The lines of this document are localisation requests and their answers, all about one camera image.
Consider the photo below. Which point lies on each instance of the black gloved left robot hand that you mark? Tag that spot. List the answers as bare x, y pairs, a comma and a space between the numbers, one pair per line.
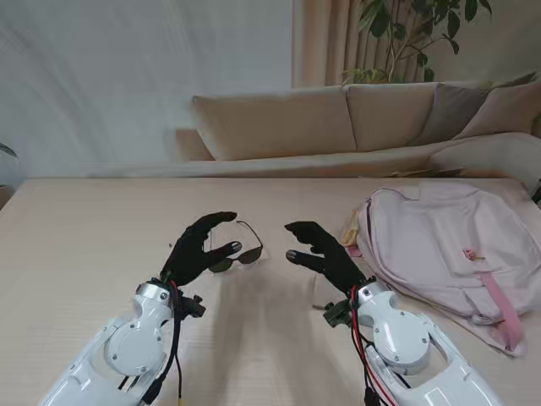
190, 254

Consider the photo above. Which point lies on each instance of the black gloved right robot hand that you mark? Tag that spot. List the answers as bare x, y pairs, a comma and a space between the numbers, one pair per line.
334, 262

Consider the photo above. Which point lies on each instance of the dark thin-framed sunglasses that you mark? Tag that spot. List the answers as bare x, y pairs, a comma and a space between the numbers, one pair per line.
249, 256

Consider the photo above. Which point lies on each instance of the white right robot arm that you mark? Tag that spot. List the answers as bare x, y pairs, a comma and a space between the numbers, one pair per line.
393, 334

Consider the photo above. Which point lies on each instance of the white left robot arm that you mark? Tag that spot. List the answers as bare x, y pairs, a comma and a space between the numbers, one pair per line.
127, 338

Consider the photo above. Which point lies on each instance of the yellow backpack charm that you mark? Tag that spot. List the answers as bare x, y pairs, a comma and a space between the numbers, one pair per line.
348, 234

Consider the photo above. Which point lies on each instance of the pale pink backpack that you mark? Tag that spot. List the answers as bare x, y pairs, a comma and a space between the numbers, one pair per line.
444, 237

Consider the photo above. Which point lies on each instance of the beige fabric sofa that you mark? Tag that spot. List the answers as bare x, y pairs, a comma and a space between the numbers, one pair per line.
274, 122

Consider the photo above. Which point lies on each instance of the white backdrop cloth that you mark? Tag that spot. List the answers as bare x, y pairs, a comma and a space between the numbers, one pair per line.
127, 84

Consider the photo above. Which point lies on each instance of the grey sofa cushion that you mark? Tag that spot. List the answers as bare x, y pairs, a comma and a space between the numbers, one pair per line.
456, 110

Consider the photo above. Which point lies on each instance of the green variegated leafy plant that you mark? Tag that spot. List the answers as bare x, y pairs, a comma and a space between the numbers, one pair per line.
6, 150

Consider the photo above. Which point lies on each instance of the beige loose sofa cushion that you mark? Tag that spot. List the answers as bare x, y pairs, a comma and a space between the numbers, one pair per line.
507, 110

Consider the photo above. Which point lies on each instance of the tall green leafy houseplant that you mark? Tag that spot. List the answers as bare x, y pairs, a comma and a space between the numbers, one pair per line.
380, 21

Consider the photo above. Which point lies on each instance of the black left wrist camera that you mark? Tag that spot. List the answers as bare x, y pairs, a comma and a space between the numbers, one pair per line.
192, 306

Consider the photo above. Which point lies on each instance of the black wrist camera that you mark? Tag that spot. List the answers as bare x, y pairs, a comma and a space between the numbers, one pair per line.
338, 315
192, 306

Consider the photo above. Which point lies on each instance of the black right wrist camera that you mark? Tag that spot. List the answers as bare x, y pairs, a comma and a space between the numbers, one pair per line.
338, 315

